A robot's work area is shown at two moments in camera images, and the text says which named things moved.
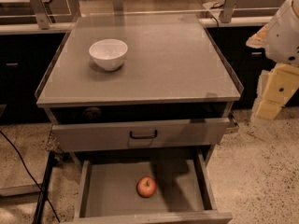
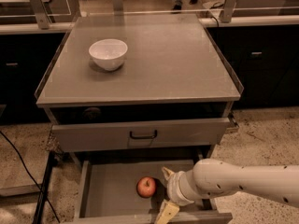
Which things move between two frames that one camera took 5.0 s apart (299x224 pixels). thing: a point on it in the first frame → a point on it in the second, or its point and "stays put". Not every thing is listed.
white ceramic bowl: [108, 53] stays put
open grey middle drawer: [108, 191] stays put
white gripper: [282, 38] → [175, 187]
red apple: [146, 187] stays put
